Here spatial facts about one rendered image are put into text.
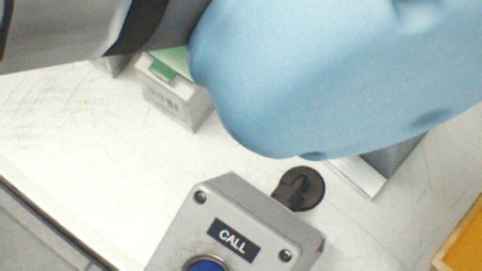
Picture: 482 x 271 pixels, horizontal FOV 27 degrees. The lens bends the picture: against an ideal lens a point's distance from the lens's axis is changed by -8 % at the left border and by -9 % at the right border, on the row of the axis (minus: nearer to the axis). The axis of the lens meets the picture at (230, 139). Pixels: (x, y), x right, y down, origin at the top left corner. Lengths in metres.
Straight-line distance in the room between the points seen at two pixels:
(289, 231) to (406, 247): 0.10
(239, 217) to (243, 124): 0.40
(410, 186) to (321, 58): 0.51
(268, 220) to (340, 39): 0.43
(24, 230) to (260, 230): 1.06
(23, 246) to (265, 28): 1.45
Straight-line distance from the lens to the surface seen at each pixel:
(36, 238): 1.60
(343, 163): 0.67
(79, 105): 0.70
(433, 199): 0.67
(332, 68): 0.17
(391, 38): 0.17
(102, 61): 0.69
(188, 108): 0.64
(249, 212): 0.58
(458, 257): 0.66
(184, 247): 0.59
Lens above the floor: 1.51
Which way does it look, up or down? 70 degrees down
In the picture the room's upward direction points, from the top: 7 degrees counter-clockwise
